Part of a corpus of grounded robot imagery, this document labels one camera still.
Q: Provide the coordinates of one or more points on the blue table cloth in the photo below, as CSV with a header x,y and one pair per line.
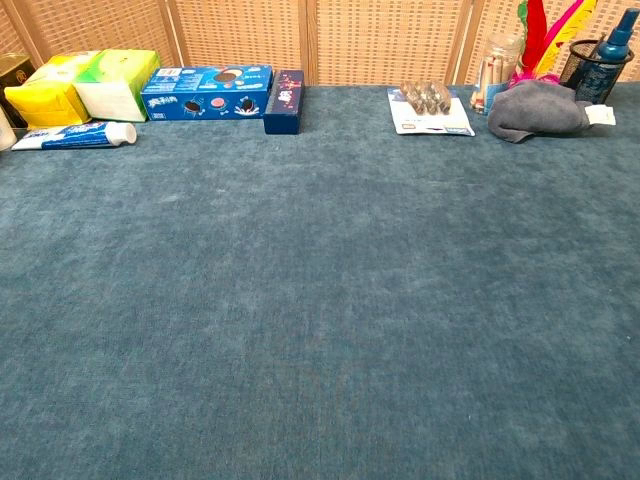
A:
x,y
320,300

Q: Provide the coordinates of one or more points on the dark blue small box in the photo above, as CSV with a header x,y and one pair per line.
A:
x,y
285,105

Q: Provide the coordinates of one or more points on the battery blister pack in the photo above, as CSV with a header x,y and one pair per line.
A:
x,y
429,107

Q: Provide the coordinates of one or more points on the blue Oreo cookie box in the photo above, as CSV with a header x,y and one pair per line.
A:
x,y
207,93

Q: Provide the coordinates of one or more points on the woven rattan folding screen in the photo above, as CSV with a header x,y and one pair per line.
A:
x,y
320,35

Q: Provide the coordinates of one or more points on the clear glass jar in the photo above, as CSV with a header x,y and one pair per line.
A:
x,y
495,65

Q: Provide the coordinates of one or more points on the grey cloth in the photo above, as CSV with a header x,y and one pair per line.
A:
x,y
535,112

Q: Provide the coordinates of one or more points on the green tissue pack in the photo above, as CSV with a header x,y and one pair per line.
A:
x,y
117,85

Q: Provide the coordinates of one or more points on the blue white toothpaste tube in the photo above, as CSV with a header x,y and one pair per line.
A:
x,y
70,136

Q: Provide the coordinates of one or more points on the colourful feather shuttlecock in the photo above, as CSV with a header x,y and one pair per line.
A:
x,y
542,35

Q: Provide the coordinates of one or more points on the white cloth label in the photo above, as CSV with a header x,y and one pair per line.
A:
x,y
601,115

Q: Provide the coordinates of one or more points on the yellow tissue pack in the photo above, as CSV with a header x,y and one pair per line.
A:
x,y
47,97

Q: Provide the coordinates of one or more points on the black mesh pen holder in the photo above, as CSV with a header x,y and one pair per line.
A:
x,y
592,75

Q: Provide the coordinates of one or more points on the dark gold tin box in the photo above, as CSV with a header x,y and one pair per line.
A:
x,y
12,75

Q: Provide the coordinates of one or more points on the blue spray bottle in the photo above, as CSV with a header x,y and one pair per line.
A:
x,y
616,42

